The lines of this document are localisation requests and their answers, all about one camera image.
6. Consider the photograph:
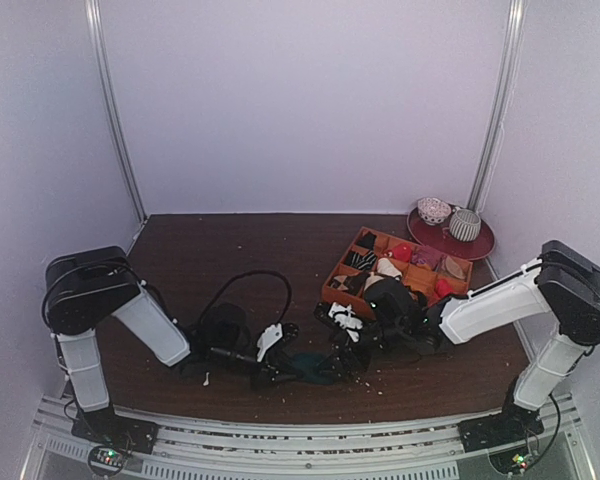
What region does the white dotted bowl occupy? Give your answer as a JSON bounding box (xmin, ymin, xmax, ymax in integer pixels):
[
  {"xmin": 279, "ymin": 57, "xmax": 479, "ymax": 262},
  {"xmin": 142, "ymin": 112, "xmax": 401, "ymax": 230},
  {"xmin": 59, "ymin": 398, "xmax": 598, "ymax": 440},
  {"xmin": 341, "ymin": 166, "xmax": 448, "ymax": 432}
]
[{"xmin": 417, "ymin": 197, "xmax": 452, "ymax": 226}]

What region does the dark green patterned sock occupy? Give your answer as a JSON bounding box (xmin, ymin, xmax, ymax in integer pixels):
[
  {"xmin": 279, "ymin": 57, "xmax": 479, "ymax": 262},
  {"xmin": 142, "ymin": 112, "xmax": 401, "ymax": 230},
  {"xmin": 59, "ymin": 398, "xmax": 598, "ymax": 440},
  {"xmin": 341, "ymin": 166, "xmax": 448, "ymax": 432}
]
[{"xmin": 291, "ymin": 353, "xmax": 336, "ymax": 386}]

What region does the red round plate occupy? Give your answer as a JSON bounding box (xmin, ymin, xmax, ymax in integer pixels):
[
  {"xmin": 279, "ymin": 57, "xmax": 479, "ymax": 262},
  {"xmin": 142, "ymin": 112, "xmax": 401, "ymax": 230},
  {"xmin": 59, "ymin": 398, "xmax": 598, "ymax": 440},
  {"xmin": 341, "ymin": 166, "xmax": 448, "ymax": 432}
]
[{"xmin": 406, "ymin": 208, "xmax": 495, "ymax": 261}]

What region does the aluminium frame post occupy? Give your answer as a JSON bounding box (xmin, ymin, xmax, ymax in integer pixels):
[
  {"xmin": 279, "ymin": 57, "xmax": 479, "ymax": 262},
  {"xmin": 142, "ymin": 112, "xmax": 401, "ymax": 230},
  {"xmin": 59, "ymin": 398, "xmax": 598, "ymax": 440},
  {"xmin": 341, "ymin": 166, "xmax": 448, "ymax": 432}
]
[
  {"xmin": 84, "ymin": 0, "xmax": 148, "ymax": 224},
  {"xmin": 467, "ymin": 0, "xmax": 527, "ymax": 214}
]

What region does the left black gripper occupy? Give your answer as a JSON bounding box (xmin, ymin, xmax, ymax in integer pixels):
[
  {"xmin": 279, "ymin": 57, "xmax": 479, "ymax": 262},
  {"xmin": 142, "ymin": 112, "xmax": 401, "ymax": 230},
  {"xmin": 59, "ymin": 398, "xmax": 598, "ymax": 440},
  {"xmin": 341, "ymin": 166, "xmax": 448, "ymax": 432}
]
[{"xmin": 211, "ymin": 344, "xmax": 303, "ymax": 393}]

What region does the cream rolled sock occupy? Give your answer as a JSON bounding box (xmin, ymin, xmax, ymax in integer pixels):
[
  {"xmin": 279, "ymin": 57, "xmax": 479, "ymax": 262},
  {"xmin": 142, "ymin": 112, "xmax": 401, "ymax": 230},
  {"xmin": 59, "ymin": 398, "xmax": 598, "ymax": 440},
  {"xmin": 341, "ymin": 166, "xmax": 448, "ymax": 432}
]
[{"xmin": 376, "ymin": 257, "xmax": 403, "ymax": 281}]

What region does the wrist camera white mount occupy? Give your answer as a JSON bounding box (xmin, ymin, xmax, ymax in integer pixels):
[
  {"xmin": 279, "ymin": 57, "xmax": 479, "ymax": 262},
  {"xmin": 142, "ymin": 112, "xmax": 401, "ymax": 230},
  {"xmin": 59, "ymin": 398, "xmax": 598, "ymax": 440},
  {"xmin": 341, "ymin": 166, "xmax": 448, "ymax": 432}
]
[
  {"xmin": 314, "ymin": 302, "xmax": 365, "ymax": 343},
  {"xmin": 256, "ymin": 323, "xmax": 299, "ymax": 363}
]

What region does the black rolled sock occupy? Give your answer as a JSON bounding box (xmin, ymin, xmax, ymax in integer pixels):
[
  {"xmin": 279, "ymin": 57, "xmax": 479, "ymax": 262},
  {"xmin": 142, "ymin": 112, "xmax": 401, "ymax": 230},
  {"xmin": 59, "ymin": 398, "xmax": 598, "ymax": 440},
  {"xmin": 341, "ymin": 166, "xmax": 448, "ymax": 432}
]
[{"xmin": 355, "ymin": 231, "xmax": 377, "ymax": 250}]

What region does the red white rolled sock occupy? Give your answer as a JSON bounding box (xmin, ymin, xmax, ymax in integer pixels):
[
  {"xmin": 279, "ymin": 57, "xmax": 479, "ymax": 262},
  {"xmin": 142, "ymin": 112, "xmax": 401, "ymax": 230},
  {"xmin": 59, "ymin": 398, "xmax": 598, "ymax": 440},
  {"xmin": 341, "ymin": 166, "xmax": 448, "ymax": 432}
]
[{"xmin": 383, "ymin": 242, "xmax": 413, "ymax": 263}]

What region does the striped grey cup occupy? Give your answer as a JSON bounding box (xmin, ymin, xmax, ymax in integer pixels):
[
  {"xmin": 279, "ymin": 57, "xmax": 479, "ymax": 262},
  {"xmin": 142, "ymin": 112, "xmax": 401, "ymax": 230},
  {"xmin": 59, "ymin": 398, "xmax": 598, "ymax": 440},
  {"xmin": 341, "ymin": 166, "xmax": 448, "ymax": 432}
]
[{"xmin": 449, "ymin": 208, "xmax": 482, "ymax": 243}]

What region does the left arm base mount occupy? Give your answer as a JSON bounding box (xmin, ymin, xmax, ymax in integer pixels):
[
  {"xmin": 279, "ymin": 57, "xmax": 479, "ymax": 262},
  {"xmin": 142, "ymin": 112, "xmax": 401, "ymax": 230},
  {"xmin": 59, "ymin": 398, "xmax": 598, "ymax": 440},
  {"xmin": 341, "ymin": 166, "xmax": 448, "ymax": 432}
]
[{"xmin": 71, "ymin": 415, "xmax": 159, "ymax": 478}]

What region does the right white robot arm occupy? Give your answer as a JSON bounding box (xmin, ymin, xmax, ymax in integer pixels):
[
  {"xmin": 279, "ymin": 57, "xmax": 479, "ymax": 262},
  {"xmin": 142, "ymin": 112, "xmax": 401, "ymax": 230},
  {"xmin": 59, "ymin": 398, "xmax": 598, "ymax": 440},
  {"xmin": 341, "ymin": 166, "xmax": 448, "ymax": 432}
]
[{"xmin": 326, "ymin": 240, "xmax": 600, "ymax": 442}]

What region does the black white striped sock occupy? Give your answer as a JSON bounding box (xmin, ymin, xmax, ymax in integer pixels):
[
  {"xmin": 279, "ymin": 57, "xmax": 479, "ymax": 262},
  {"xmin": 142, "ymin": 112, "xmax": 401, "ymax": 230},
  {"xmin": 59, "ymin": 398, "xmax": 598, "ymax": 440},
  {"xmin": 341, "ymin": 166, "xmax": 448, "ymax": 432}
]
[{"xmin": 344, "ymin": 250, "xmax": 378, "ymax": 271}]

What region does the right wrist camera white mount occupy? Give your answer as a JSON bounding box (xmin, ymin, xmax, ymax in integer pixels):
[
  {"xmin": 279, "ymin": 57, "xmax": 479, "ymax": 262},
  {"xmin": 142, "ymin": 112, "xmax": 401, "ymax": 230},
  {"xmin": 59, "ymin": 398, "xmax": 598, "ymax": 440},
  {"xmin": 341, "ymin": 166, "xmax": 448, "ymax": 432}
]
[{"xmin": 314, "ymin": 302, "xmax": 365, "ymax": 343}]

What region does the orange wooden divided tray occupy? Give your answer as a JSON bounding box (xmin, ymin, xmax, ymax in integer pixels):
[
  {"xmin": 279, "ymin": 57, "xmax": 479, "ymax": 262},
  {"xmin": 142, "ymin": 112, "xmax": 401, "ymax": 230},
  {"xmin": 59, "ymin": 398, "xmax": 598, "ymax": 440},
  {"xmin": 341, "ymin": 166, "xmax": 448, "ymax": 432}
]
[{"xmin": 321, "ymin": 227, "xmax": 473, "ymax": 320}]

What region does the right aluminium frame post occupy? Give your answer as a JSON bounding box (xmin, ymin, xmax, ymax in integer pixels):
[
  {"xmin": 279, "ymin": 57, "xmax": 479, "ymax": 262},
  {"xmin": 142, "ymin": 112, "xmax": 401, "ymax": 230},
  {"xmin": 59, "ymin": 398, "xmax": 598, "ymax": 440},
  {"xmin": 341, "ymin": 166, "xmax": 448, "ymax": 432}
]
[{"xmin": 467, "ymin": 0, "xmax": 527, "ymax": 214}]

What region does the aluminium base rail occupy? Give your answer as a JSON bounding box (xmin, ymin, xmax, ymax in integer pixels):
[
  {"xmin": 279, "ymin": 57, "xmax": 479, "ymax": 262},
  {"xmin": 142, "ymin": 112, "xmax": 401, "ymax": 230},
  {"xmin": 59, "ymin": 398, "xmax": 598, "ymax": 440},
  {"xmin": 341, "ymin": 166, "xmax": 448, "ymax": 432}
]
[{"xmin": 19, "ymin": 392, "xmax": 594, "ymax": 480}]

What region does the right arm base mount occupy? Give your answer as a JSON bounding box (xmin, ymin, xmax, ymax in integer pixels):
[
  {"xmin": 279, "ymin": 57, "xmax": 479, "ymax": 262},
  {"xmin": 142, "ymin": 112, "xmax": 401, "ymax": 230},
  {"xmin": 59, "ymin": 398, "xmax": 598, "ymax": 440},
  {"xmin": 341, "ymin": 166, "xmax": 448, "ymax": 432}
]
[{"xmin": 458, "ymin": 407, "xmax": 544, "ymax": 476}]

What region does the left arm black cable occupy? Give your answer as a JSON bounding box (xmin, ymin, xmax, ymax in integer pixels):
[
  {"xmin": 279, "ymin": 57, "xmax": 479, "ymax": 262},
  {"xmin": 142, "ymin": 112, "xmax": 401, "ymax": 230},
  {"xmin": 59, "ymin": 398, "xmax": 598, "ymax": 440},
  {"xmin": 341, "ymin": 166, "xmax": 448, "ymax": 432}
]
[{"xmin": 199, "ymin": 270, "xmax": 295, "ymax": 331}]

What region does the left aluminium frame post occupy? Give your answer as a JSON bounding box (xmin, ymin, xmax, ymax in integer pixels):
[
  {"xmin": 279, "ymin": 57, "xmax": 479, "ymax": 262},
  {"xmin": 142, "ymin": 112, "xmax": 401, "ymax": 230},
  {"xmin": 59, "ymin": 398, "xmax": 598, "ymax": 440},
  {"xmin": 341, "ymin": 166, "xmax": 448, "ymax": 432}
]
[{"xmin": 84, "ymin": 0, "xmax": 148, "ymax": 224}]

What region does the argyle brown sock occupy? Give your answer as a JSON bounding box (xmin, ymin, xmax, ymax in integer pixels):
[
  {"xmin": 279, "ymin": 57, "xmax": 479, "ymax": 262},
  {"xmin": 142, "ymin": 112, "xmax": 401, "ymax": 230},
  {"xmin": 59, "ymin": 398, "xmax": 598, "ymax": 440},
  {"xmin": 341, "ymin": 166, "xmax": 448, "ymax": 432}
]
[{"xmin": 328, "ymin": 272, "xmax": 369, "ymax": 295}]

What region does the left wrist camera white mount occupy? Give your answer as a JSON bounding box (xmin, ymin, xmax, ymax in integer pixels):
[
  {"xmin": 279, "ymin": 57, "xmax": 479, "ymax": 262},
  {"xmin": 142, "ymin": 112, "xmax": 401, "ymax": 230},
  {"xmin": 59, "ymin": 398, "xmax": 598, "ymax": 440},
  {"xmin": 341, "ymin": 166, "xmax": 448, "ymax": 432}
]
[{"xmin": 256, "ymin": 323, "xmax": 299, "ymax": 363}]

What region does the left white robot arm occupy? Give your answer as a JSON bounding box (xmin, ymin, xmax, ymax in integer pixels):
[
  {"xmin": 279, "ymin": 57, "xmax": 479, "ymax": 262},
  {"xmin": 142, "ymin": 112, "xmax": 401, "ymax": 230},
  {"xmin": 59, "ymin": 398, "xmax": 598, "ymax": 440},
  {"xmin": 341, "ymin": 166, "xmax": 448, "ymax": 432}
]
[{"xmin": 41, "ymin": 246, "xmax": 299, "ymax": 444}]

